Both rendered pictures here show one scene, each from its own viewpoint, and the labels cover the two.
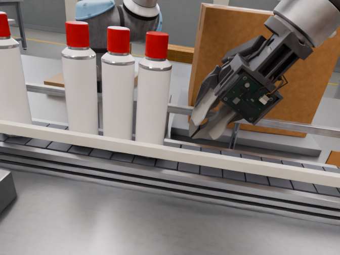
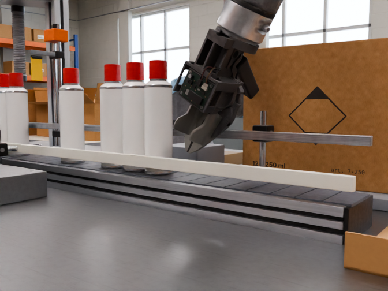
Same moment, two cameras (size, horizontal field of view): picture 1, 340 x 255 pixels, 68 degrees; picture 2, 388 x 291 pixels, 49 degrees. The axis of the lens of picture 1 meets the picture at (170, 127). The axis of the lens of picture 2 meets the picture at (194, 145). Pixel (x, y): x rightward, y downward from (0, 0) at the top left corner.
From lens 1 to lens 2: 0.52 m
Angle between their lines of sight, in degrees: 39
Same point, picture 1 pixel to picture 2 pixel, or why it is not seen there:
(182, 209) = (161, 214)
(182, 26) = not seen: outside the picture
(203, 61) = (248, 103)
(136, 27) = not seen: hidden behind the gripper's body
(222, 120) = (205, 126)
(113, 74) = (125, 95)
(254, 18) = (290, 51)
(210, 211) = (185, 218)
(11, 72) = (72, 108)
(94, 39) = (182, 111)
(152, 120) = (151, 133)
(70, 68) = (102, 96)
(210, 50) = not seen: hidden behind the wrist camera
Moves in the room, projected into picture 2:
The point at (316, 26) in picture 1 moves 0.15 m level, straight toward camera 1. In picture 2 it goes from (231, 21) to (134, 9)
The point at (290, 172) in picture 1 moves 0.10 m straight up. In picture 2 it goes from (260, 171) to (261, 101)
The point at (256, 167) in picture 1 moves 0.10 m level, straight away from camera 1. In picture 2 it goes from (229, 168) to (277, 163)
